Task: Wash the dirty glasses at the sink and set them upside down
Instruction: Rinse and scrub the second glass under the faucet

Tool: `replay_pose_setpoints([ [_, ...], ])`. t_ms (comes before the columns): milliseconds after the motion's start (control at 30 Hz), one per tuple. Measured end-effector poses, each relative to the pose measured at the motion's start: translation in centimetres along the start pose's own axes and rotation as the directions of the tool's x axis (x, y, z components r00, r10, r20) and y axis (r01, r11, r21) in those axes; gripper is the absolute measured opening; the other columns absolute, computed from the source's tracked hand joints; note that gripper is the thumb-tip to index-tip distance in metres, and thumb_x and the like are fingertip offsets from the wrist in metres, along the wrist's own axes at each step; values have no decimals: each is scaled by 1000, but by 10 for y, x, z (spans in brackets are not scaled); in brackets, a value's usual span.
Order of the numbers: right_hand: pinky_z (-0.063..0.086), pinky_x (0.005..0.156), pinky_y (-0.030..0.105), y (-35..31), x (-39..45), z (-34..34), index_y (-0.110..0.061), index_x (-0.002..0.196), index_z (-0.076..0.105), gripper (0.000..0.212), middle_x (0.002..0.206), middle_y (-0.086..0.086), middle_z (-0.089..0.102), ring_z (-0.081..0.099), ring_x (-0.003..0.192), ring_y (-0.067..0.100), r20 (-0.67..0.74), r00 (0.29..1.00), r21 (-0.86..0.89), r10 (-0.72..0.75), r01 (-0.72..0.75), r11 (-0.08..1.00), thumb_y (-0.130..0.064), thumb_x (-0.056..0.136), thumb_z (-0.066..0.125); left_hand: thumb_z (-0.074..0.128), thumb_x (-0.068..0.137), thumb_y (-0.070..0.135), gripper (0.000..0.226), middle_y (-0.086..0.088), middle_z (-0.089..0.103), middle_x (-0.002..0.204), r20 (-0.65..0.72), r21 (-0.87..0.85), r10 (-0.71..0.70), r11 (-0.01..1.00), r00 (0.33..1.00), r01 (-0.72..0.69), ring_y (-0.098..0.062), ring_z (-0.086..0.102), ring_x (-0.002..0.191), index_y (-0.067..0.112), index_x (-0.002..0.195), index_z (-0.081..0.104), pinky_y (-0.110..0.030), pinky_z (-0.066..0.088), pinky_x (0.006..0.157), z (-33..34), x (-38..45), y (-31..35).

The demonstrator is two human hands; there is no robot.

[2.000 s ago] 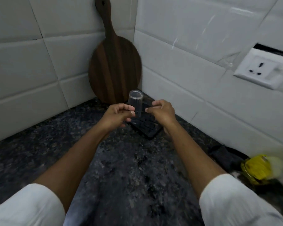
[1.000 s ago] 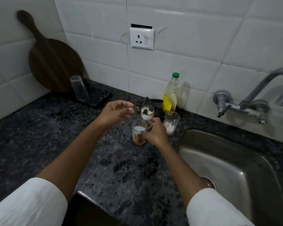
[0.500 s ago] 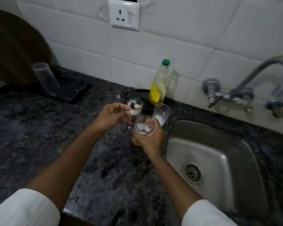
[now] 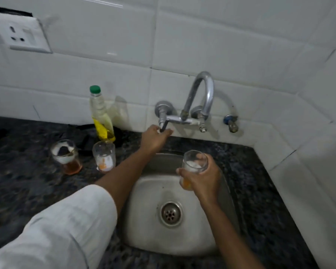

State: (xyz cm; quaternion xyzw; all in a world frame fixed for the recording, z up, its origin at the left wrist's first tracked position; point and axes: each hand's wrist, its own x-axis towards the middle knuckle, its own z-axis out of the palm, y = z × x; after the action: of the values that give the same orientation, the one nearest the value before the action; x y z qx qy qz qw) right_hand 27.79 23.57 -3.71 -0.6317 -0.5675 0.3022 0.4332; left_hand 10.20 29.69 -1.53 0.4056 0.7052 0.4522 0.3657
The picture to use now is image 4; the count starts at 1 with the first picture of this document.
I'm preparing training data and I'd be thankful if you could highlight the green capped oil bottle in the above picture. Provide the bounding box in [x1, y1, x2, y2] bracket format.
[89, 85, 116, 143]

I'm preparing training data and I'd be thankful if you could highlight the stainless steel sink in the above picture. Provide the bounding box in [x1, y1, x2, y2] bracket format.
[120, 152, 241, 257]

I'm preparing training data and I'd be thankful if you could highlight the person's right hand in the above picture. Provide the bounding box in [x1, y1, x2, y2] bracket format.
[175, 153, 222, 205]

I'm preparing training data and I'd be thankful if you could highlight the metal sink drain strainer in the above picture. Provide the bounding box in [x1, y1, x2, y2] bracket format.
[160, 201, 184, 228]

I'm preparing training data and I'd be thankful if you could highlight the chrome wall faucet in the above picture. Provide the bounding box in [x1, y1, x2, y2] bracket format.
[154, 71, 215, 133]

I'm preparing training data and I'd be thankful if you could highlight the black frying pan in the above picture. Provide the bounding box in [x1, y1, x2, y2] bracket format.
[57, 123, 124, 156]

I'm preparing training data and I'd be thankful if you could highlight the white wall socket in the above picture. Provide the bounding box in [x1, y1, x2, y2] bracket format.
[0, 5, 52, 53]

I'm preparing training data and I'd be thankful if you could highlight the person's right forearm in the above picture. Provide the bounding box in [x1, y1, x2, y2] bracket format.
[199, 197, 267, 269]

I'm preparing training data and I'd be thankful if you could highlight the person's left forearm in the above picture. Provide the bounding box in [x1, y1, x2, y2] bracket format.
[94, 147, 160, 219]

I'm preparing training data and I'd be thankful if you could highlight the blue wall valve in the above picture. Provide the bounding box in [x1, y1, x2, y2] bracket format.
[223, 114, 239, 133]

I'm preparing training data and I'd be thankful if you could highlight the white shirt sleeve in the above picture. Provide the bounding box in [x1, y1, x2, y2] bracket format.
[0, 184, 118, 269]

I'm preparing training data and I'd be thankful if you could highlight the person's left hand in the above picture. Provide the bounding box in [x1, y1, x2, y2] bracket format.
[139, 124, 174, 154]

